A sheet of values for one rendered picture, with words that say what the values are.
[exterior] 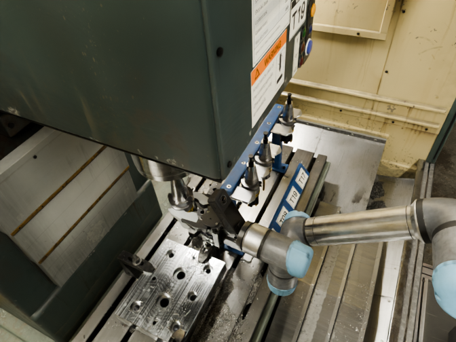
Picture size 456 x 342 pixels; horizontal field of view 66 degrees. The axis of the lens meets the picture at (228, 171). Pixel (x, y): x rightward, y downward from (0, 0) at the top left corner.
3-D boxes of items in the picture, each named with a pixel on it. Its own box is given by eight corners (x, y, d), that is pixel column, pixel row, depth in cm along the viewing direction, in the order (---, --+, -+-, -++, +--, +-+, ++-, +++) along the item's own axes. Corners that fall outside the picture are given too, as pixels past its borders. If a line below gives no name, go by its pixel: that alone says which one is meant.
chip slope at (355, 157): (374, 176, 185) (387, 139, 166) (341, 292, 143) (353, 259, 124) (223, 136, 216) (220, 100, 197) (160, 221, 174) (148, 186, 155)
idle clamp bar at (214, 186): (225, 194, 146) (224, 183, 142) (199, 245, 130) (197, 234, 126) (214, 191, 148) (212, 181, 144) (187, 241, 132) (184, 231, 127)
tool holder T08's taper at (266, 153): (261, 150, 116) (262, 135, 111) (273, 155, 114) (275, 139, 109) (255, 159, 113) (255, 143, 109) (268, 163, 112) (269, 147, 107)
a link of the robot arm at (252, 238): (256, 248, 77) (272, 220, 82) (238, 239, 79) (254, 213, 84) (256, 264, 83) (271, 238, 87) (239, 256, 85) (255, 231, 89)
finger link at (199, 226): (179, 226, 86) (213, 235, 83) (178, 223, 84) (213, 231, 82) (186, 212, 89) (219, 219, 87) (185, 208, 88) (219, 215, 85)
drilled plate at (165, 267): (226, 269, 118) (225, 262, 115) (182, 354, 101) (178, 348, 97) (169, 245, 126) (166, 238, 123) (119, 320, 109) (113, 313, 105)
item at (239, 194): (258, 193, 105) (258, 191, 105) (251, 206, 102) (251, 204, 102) (237, 186, 108) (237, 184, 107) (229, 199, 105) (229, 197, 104)
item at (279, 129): (294, 128, 125) (294, 127, 125) (289, 137, 122) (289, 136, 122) (275, 124, 128) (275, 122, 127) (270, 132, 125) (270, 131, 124)
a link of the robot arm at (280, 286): (302, 264, 95) (306, 242, 87) (292, 303, 88) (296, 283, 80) (273, 256, 97) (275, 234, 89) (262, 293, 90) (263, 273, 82)
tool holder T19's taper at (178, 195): (178, 185, 90) (174, 167, 85) (192, 191, 88) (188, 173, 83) (167, 197, 87) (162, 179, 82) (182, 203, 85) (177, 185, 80)
